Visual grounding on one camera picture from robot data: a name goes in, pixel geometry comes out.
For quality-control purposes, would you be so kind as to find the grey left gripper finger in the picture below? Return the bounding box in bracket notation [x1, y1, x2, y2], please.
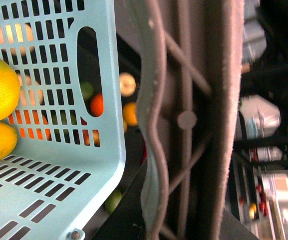
[128, 0, 244, 240]

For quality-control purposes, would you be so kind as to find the light blue basket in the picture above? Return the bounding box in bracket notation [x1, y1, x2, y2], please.
[0, 0, 125, 240]

